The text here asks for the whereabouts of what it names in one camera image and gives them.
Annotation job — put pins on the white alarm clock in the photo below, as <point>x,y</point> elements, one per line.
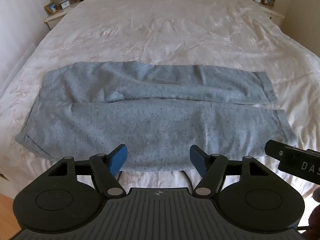
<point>65,4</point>

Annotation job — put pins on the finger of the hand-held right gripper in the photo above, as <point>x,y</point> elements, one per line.
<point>273,150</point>

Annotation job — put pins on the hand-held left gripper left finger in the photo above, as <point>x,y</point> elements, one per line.
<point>117,159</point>

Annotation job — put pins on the person's right forearm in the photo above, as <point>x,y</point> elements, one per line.
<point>315,217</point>

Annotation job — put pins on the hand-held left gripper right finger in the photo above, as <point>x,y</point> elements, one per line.
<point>197,160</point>

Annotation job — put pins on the light blue speckled pants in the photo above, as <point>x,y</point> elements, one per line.
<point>150,125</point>

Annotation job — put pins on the white nightstand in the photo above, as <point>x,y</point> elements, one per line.
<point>56,17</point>
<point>275,13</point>

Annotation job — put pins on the wooden picture frame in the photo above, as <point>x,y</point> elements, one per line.
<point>269,1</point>
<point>51,8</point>

